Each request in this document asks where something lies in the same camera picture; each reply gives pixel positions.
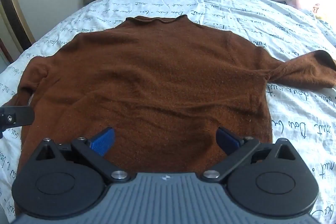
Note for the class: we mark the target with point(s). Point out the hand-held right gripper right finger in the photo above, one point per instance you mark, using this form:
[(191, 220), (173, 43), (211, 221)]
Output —
[(226, 139)]

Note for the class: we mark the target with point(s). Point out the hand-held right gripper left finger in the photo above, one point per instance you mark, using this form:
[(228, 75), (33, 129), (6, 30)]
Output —
[(103, 140)]

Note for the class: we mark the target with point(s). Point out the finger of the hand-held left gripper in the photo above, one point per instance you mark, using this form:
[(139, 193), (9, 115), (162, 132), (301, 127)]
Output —
[(21, 116)]

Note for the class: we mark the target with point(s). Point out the brown knit sweater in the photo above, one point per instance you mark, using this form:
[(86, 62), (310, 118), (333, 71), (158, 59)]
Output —
[(157, 77)]

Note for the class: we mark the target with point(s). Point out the white script printed blanket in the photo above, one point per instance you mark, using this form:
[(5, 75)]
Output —
[(296, 113)]

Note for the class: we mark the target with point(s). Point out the gold tower fan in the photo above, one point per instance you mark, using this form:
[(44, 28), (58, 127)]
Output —
[(11, 16)]

